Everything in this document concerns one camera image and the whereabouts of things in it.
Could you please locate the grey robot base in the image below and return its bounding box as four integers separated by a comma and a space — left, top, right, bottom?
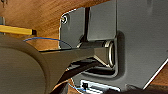
59, 0, 168, 92

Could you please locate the small white box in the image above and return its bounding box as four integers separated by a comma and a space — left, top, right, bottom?
81, 80, 120, 94

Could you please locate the yellow bar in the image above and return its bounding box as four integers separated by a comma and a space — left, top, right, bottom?
0, 24, 37, 35

